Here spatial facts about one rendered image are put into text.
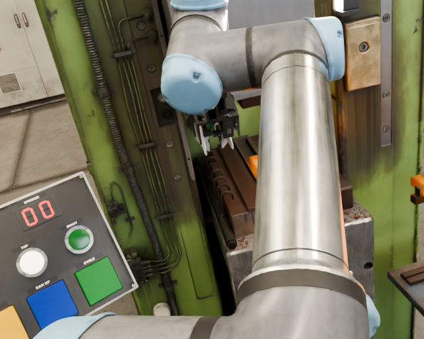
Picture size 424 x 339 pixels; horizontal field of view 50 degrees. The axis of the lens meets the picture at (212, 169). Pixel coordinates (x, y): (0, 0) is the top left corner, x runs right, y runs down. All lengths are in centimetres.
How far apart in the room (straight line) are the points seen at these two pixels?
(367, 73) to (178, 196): 59
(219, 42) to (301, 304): 34
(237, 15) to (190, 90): 45
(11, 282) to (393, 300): 125
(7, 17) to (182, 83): 574
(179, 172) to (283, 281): 92
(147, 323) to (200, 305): 115
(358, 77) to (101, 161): 69
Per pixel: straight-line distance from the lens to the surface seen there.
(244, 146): 147
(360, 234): 122
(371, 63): 125
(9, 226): 99
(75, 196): 101
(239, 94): 101
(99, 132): 116
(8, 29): 626
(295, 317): 31
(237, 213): 114
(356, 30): 121
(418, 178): 122
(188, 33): 59
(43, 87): 635
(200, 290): 145
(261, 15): 99
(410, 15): 131
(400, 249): 162
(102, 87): 111
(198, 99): 56
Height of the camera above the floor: 160
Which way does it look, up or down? 27 degrees down
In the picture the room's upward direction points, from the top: 11 degrees counter-clockwise
